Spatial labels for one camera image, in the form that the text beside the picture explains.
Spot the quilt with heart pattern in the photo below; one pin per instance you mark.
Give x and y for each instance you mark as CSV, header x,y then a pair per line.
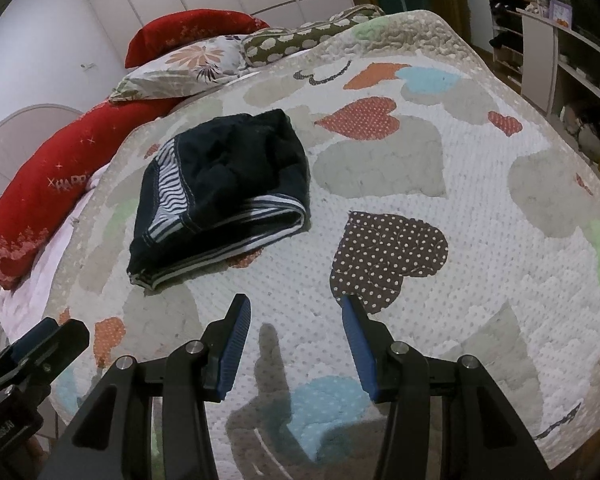
x,y
430,210

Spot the purple picture frame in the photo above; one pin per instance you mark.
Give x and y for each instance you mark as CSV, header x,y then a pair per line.
x,y
560,12

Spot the olive pillow with cloud print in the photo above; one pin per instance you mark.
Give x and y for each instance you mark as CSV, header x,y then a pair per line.
x,y
290,40

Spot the pale pink bed sheet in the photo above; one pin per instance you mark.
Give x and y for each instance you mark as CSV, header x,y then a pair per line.
x,y
35,280

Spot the white shelf unit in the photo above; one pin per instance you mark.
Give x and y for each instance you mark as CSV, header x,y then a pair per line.
x,y
540,60

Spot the floral pillow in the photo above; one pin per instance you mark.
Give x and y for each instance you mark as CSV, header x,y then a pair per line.
x,y
180,67

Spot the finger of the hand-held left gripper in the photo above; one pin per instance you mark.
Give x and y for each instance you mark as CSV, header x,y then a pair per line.
x,y
65,345
32,335

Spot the long red bolster pillow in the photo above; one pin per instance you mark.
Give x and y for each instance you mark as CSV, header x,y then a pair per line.
x,y
45,170

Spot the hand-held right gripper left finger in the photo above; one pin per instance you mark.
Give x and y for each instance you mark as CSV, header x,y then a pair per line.
x,y
235,345

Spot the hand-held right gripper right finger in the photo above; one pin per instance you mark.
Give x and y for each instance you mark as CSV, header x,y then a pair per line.
x,y
360,345

